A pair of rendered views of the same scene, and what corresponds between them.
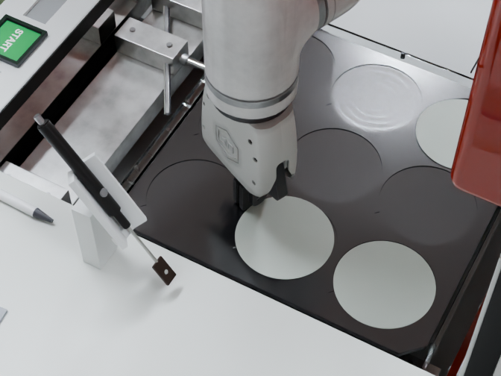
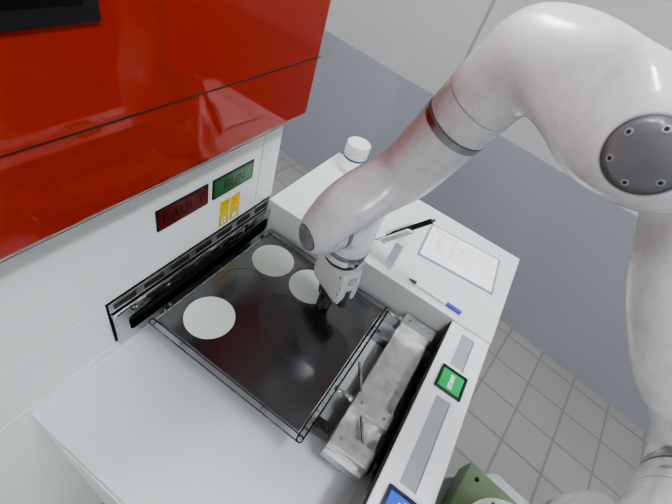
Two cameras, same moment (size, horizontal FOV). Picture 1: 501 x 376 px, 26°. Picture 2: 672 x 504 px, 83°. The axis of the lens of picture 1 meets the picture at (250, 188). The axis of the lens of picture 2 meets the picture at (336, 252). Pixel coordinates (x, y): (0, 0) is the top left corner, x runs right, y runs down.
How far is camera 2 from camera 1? 1.20 m
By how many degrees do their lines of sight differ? 81
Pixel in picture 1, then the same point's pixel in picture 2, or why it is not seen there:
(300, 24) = not seen: hidden behind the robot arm
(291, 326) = not seen: hidden behind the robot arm
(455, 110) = (207, 331)
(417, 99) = (224, 343)
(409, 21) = (181, 466)
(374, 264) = (275, 267)
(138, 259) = (374, 259)
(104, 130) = (388, 365)
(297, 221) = (303, 290)
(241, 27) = not seen: hidden behind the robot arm
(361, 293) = (283, 258)
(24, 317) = (410, 250)
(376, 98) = (247, 348)
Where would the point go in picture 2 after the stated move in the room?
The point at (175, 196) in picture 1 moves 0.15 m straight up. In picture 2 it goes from (355, 313) to (377, 273)
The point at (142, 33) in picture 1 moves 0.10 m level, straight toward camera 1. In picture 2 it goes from (378, 415) to (370, 365)
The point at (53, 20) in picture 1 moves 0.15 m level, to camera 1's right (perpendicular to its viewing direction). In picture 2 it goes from (433, 396) to (357, 382)
